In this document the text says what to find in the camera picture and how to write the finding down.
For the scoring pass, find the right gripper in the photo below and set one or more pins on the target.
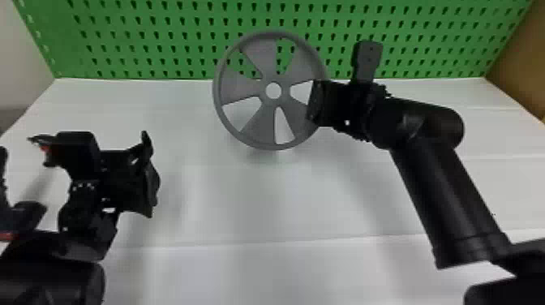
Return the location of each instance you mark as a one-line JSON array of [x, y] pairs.
[[331, 104]]

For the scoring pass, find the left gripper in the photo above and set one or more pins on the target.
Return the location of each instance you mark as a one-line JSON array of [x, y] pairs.
[[121, 179]]

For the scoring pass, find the grey wheel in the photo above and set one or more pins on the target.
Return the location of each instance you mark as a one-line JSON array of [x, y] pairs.
[[259, 128]]

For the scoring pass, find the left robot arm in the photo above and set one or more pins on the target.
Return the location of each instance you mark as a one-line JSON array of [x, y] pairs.
[[81, 230]]

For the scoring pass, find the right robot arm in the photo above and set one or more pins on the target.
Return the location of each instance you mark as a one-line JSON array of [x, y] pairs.
[[443, 191]]

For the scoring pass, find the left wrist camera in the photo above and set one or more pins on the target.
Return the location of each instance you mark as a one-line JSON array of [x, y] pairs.
[[72, 151]]

